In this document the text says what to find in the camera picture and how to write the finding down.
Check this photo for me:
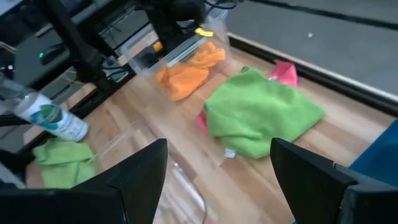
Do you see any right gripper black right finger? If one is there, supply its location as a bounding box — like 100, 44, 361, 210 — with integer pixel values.
269, 137, 398, 224

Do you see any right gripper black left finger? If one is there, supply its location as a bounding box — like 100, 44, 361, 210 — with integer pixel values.
0, 138, 169, 224

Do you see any orange microfiber towel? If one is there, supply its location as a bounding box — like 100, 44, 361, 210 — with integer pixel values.
155, 64, 210, 103
188, 41, 227, 70

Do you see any green microfiber towel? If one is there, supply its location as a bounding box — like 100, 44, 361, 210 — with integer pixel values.
203, 65, 326, 160
32, 138, 98, 190

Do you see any pink microfiber towel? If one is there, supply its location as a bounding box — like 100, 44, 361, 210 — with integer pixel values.
196, 60, 299, 137

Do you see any clear plastic storage bin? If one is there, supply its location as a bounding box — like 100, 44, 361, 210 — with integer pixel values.
120, 14, 233, 104

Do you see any blue plastic bin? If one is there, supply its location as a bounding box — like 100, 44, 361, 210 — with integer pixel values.
349, 119, 398, 188

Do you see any white spray bottle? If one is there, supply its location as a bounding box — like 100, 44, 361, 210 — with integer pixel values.
0, 77, 90, 142

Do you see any black computer mouse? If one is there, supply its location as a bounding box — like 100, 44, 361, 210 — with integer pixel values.
38, 43, 68, 65

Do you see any black frame post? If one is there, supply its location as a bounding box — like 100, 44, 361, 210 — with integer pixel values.
33, 0, 126, 91

